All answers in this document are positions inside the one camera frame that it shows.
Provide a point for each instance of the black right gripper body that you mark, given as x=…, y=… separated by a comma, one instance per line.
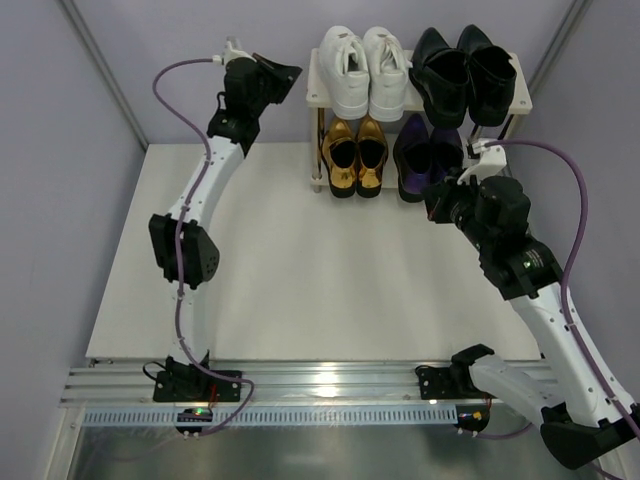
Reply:
x=440, y=201

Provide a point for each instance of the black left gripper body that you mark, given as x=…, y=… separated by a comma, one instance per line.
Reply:
x=267, y=79

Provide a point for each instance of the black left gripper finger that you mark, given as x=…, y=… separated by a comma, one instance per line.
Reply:
x=277, y=70
x=280, y=88

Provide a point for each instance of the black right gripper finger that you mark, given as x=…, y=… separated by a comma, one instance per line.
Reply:
x=452, y=176
x=433, y=194

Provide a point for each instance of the purple loafer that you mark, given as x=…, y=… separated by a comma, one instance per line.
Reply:
x=412, y=157
x=446, y=153

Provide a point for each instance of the white sneaker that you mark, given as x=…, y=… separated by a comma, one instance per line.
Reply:
x=345, y=73
x=388, y=70

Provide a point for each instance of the gold loafer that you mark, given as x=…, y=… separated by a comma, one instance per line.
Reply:
x=339, y=154
x=373, y=154

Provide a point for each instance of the black patent loafer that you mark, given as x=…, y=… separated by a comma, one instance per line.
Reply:
x=492, y=77
x=439, y=75

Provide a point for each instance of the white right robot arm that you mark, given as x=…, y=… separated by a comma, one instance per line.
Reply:
x=578, y=420

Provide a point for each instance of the white two-tier shoe shelf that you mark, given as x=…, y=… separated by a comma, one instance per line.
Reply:
x=318, y=101

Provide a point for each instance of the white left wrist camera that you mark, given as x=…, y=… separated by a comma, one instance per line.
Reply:
x=232, y=50

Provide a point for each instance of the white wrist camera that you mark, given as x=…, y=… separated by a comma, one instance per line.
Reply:
x=232, y=50
x=482, y=161

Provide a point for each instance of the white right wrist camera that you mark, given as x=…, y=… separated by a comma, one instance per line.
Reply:
x=482, y=161

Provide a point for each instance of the left corner aluminium post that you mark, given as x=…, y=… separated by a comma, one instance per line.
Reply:
x=84, y=35

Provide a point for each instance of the corner aluminium post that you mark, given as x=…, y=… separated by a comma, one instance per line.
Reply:
x=561, y=37
x=84, y=35

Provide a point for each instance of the right corner aluminium post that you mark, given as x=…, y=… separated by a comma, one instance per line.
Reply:
x=561, y=37

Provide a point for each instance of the grey slotted cable duct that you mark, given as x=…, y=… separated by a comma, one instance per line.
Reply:
x=273, y=415

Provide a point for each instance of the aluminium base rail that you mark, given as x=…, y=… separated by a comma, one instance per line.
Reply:
x=285, y=382

